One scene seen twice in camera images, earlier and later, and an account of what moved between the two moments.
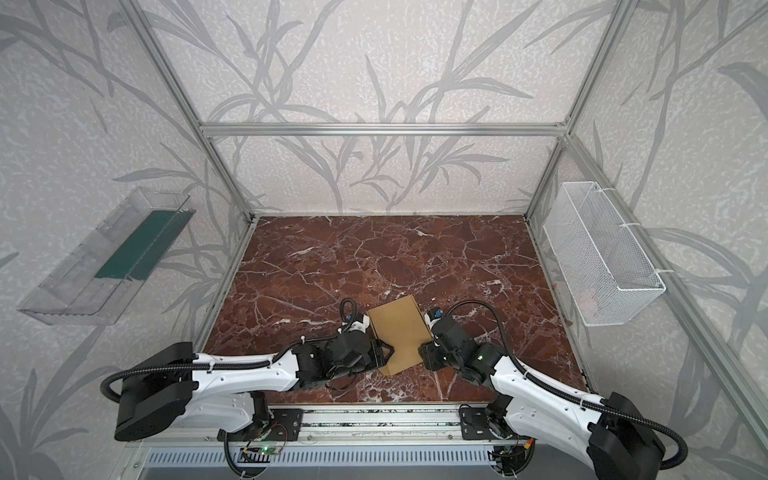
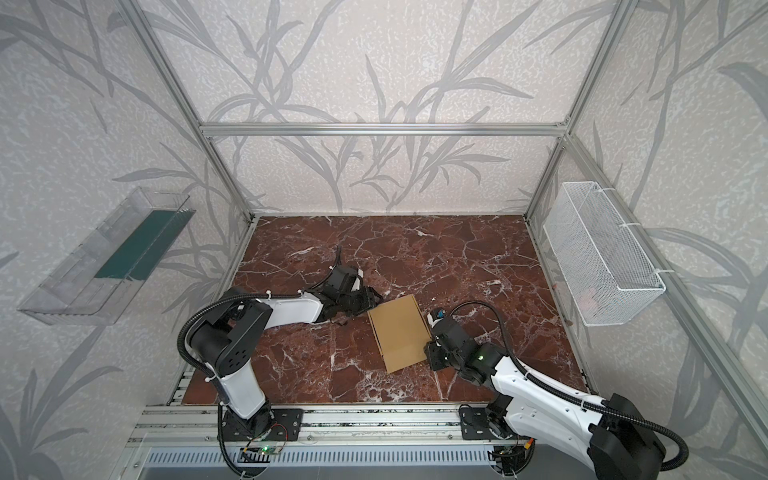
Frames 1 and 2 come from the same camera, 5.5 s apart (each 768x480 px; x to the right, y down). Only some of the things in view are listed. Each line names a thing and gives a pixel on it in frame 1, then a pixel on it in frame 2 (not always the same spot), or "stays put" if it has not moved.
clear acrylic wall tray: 98,284 stays put
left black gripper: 372,350 -> 363,297
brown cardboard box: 401,324 stays put
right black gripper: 432,351 stays put
